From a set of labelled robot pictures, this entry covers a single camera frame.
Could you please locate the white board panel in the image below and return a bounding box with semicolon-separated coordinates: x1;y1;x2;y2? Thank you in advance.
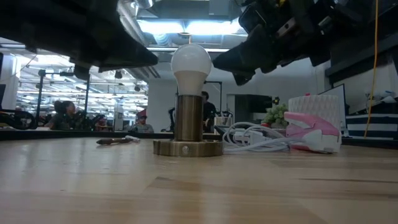
318;83;348;138

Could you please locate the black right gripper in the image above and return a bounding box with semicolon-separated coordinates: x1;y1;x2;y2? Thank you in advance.
212;0;335;86

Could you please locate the white lamp cord with switch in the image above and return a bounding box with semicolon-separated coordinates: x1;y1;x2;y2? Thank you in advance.
222;121;323;153

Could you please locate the black stand pole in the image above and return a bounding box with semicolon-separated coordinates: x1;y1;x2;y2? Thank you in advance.
35;68;47;125

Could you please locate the metal cup with pens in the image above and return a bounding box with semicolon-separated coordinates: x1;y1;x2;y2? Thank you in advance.
214;113;234;127

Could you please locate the black cabinet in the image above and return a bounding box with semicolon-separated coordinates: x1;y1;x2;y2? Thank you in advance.
234;94;274;124

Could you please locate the long ceiling light bar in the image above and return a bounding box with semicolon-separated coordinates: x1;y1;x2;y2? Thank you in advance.
146;46;231;53

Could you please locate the white plastic bag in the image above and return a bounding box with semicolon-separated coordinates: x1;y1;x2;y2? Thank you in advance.
363;88;398;105

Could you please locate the white textured pen holder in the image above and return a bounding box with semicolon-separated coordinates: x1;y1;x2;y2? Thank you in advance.
288;94;342;131

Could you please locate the green potted cactus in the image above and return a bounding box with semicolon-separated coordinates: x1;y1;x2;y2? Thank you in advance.
262;103;290;129

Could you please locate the navy white striped box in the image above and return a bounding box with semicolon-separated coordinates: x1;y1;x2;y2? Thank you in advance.
346;113;398;139

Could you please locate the white lightbulb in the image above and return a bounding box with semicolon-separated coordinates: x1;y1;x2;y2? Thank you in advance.
170;43;213;96

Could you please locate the brass lamp base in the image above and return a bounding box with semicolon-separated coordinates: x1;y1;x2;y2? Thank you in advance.
152;95;224;157

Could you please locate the person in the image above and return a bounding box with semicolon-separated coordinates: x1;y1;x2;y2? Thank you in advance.
129;113;155;134
45;100;83;131
200;90;218;133

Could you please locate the brown pen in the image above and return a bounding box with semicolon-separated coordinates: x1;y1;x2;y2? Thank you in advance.
96;138;133;146

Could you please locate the pink and white stapler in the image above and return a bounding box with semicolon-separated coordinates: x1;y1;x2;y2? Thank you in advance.
284;111;343;154

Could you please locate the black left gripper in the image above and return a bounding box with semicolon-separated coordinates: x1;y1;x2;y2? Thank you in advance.
0;0;159;81

